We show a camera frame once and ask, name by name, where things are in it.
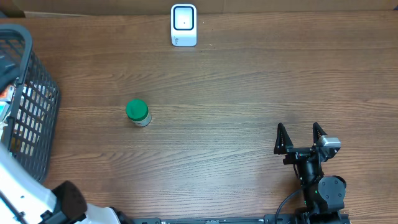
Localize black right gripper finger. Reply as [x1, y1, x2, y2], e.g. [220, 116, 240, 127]
[312, 122, 326, 144]
[274, 123, 294, 155]

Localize green lid jar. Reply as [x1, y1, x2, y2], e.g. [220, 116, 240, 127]
[125, 99, 152, 127]

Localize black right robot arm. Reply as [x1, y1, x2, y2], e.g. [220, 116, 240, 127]
[273, 123, 350, 224]

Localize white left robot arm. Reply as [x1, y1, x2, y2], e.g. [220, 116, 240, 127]
[1, 145, 132, 224]

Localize white barcode scanner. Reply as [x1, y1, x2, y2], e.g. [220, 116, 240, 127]
[170, 3, 197, 47]

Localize dark plastic mesh basket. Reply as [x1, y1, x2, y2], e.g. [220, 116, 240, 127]
[1, 24, 61, 183]

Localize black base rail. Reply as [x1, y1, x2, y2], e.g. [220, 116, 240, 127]
[133, 213, 352, 224]

